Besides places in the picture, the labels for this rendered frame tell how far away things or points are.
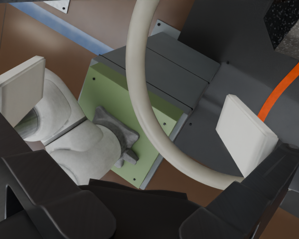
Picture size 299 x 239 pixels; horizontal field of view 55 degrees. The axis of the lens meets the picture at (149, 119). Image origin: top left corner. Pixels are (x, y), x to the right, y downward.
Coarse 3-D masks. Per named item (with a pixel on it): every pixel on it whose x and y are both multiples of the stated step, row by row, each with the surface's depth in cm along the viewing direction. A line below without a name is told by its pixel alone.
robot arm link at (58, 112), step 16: (48, 80) 82; (48, 96) 77; (64, 96) 83; (32, 112) 72; (48, 112) 76; (64, 112) 81; (80, 112) 87; (16, 128) 66; (32, 128) 72; (48, 128) 77; (64, 128) 82
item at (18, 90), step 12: (36, 60) 18; (12, 72) 15; (24, 72) 16; (36, 72) 18; (0, 84) 13; (12, 84) 14; (24, 84) 16; (36, 84) 18; (0, 96) 13; (12, 96) 15; (24, 96) 16; (36, 96) 19; (0, 108) 13; (12, 108) 15; (24, 108) 17; (12, 120) 15
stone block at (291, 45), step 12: (276, 0) 90; (288, 0) 85; (264, 12) 121; (276, 12) 92; (288, 12) 86; (276, 24) 94; (288, 24) 88; (276, 36) 96; (288, 36) 90; (276, 48) 98; (288, 48) 95
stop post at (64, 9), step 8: (0, 0) 142; (8, 0) 146; (16, 0) 151; (24, 0) 156; (32, 0) 162; (40, 0) 168; (48, 0) 174; (56, 0) 186; (64, 0) 184; (56, 8) 188; (64, 8) 185
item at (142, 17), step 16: (144, 0) 40; (144, 16) 40; (128, 32) 42; (144, 32) 42; (128, 48) 43; (144, 48) 43; (128, 64) 43; (144, 64) 44; (128, 80) 45; (144, 80) 45; (144, 96) 45; (144, 112) 46; (144, 128) 48; (160, 128) 48; (160, 144) 48; (176, 160) 50; (192, 160) 51; (192, 176) 52; (208, 176) 52; (224, 176) 53
